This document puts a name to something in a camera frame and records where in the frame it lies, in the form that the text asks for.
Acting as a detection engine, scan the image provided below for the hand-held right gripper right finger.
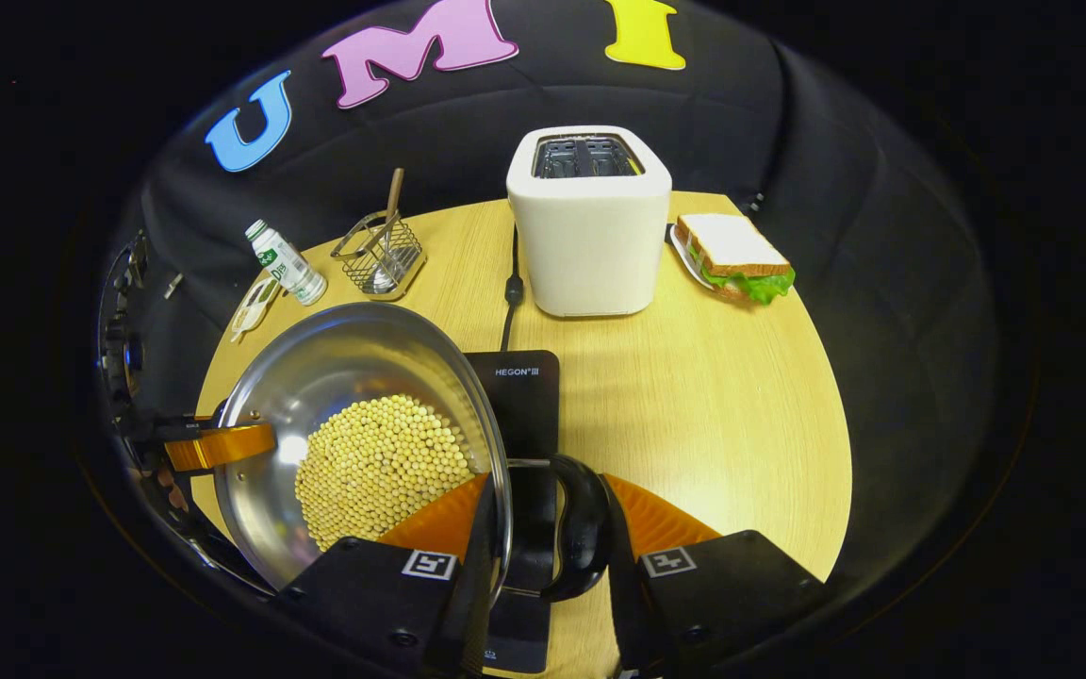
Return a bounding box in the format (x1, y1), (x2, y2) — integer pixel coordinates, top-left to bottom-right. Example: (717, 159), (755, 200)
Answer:
(598, 472), (829, 678)

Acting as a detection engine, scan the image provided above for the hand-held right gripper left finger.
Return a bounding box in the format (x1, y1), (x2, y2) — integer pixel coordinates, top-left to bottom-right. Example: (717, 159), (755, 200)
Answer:
(275, 472), (504, 678)

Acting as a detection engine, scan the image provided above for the stainless steel pot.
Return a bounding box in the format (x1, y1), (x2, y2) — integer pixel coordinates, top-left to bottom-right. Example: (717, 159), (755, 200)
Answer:
(211, 302), (612, 604)

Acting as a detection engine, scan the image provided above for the black induction cooktop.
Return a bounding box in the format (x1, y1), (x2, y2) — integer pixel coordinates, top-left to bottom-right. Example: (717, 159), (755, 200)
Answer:
(463, 350), (563, 675)

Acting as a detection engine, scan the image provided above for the white divided bean dish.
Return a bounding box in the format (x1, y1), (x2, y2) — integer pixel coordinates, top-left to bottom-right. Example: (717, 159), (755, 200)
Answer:
(228, 273), (282, 343)

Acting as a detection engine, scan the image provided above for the pile of yellow beans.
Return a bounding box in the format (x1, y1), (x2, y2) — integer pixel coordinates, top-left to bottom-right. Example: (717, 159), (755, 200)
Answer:
(294, 394), (480, 553)

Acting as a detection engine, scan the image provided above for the white plastic drink bottle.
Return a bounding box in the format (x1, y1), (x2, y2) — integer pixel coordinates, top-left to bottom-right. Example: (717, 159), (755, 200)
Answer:
(244, 220), (328, 306)

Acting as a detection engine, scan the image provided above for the small white plate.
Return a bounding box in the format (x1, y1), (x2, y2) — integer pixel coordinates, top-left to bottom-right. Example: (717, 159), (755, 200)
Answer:
(667, 223), (723, 291)

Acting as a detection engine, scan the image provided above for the white toaster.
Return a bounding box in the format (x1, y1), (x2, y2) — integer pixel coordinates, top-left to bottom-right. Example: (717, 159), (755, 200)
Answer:
(506, 125), (673, 319)

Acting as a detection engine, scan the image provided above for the lettuce sandwich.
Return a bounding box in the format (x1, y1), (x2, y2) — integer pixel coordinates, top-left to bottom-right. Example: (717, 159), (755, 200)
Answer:
(673, 213), (797, 305)

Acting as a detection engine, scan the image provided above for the wire mesh utensil basket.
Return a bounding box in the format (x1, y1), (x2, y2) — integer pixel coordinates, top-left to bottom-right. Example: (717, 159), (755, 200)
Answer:
(331, 209), (428, 302)

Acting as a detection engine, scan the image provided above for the wooden handled spoon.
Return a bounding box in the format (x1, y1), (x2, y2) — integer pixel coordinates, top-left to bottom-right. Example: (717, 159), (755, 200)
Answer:
(369, 168), (405, 284)

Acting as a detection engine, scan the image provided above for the black toaster power cable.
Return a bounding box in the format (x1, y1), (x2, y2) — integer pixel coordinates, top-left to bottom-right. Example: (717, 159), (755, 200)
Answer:
(500, 224), (525, 352)

